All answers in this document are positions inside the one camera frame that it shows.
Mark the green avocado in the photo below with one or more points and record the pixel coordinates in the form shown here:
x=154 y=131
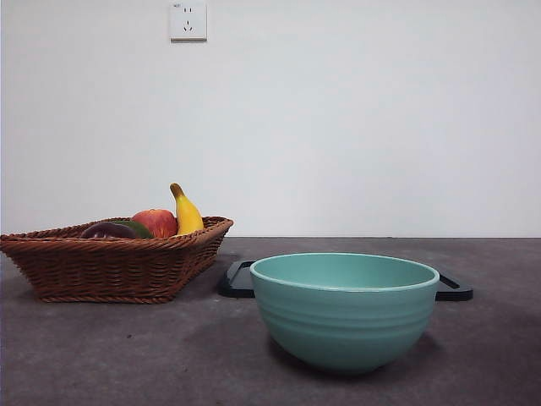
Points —
x=141 y=230

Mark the red apple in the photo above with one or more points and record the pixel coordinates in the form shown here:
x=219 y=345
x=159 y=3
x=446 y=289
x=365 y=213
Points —
x=158 y=222

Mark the yellow banana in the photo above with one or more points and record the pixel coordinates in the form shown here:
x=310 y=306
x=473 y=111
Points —
x=188 y=215

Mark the teal ribbed bowl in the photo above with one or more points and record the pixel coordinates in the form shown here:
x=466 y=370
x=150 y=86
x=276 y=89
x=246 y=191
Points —
x=344 y=325

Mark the brown wicker basket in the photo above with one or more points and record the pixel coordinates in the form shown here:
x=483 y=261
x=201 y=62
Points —
x=105 y=266

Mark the white wall socket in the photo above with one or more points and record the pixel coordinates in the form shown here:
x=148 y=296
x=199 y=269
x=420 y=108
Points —
x=188 y=31

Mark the black rectangular tray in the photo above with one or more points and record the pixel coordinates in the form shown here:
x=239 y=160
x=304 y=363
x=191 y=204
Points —
x=236 y=283

